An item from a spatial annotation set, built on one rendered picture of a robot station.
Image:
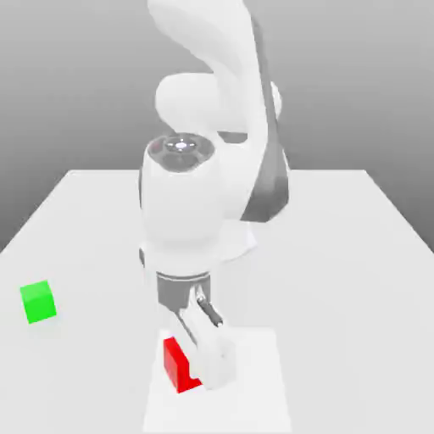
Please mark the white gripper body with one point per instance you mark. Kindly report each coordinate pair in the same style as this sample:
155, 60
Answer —
210, 349

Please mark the small red cube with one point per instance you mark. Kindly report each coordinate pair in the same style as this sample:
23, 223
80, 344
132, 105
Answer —
173, 362

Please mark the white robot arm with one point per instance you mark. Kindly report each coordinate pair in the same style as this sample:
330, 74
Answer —
183, 203

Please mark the small green cube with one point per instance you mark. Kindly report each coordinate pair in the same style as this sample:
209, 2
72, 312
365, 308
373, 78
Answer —
38, 301

